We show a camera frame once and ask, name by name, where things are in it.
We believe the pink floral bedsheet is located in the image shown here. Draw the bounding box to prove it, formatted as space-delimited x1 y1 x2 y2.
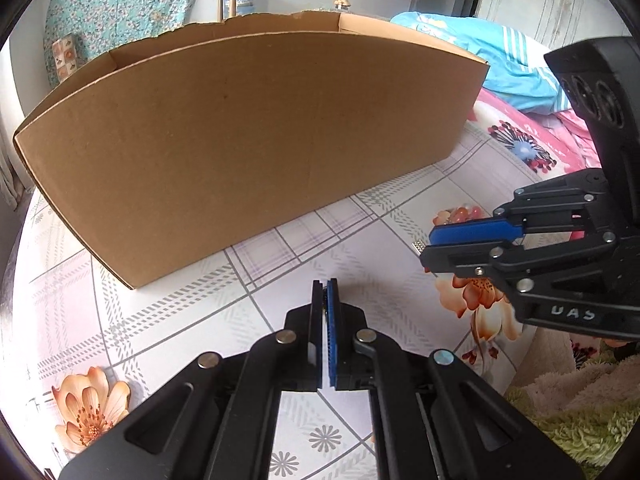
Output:
465 87 609 187

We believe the white wood-grain wardrobe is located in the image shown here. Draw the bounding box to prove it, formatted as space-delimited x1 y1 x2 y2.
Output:
472 0 622 57

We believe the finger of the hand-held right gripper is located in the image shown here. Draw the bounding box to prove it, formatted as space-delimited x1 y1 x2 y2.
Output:
418 229 640 342
428 168 624 247

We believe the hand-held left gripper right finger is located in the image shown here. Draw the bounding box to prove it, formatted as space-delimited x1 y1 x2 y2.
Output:
323 279 584 480

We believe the brown cardboard box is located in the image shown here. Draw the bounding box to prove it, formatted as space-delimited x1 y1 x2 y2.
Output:
13 10 491 290

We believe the pink bead bracelet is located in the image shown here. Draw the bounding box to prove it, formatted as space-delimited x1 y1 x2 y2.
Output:
432 203 485 226

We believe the checker patterned cloth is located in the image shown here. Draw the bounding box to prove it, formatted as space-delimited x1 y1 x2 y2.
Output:
52 32 81 84

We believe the teal floral hanging cloth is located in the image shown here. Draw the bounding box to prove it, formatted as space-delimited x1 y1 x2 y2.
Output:
45 0 214 87

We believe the wooden chair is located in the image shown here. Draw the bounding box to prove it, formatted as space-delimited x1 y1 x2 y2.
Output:
207 0 251 24

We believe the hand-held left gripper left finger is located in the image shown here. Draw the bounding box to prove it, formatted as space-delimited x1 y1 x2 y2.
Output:
57 279 325 480

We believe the light blue garment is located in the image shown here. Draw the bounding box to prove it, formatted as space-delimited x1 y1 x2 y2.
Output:
390 10 574 114

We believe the floral plaid tablecloth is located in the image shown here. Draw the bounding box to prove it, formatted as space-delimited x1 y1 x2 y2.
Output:
0 120 567 480

